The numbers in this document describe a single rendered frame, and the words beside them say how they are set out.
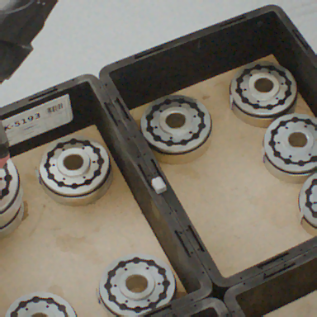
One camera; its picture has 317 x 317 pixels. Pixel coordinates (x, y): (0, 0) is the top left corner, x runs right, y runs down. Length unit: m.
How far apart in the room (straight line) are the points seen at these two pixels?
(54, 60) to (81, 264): 0.50
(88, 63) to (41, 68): 0.08
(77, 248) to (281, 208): 0.29
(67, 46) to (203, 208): 0.50
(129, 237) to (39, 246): 0.13
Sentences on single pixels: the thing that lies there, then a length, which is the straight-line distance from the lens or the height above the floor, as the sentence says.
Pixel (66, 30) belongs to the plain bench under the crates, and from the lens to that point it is 1.83.
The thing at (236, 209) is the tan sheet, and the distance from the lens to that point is 1.43.
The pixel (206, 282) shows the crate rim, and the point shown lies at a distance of 1.25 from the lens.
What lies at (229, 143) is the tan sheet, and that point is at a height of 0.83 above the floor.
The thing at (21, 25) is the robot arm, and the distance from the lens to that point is 1.00.
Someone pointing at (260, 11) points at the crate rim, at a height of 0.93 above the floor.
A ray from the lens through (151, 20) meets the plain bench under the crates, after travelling 1.82.
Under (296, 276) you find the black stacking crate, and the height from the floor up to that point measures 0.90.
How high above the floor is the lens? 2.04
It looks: 53 degrees down
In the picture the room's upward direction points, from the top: 6 degrees counter-clockwise
